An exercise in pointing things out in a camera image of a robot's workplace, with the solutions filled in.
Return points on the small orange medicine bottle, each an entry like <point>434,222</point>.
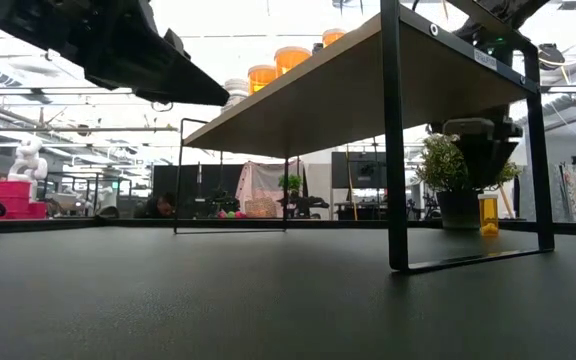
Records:
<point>488,215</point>
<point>334,37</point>

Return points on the small dark ceiling device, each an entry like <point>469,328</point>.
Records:
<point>318,48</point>

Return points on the pink ball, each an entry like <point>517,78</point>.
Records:
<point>240,214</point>
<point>221,214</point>

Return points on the black partition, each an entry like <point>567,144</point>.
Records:
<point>193,180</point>

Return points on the black round ceiling device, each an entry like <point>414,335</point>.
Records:
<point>550,55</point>

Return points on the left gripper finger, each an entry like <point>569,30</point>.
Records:
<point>183,82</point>

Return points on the large orange medicine bottle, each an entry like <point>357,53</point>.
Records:
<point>292,60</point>
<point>261,79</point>

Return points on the woven basket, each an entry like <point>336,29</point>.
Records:
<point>260,207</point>

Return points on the black table frame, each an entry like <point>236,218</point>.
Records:
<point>68,226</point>

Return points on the black table mat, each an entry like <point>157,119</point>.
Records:
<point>218,300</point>

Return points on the potted green plant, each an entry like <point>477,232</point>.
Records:
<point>440,170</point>

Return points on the pink cloth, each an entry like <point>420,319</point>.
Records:
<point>263,180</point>

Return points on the black monitor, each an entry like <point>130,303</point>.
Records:
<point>358,170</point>

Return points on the black machine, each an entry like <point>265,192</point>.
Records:
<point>308,202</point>

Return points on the person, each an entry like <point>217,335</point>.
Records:
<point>160,206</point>

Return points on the small green plant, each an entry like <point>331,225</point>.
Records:
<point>292,182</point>

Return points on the pink storage boxes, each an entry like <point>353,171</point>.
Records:
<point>13,195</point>

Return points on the light wooden board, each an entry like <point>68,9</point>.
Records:
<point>368,90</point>

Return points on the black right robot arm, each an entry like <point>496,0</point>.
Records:
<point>518,12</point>

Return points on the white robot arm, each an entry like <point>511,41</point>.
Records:
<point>28,160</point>

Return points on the white medicine bottle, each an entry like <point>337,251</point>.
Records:
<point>235,92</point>

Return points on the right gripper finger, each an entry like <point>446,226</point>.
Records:
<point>485,165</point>

